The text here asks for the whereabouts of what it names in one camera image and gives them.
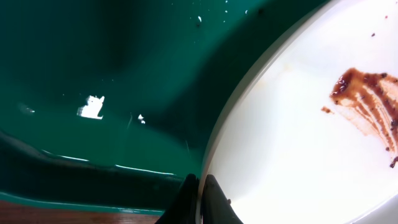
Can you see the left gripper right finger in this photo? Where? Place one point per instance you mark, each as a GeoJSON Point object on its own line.
{"type": "Point", "coordinates": [215, 207]}

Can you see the teal plastic tray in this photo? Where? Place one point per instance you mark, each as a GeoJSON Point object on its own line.
{"type": "Point", "coordinates": [109, 105]}

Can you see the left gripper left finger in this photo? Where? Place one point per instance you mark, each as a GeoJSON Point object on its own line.
{"type": "Point", "coordinates": [183, 209]}

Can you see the white plate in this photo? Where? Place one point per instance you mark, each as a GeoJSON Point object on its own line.
{"type": "Point", "coordinates": [283, 151]}

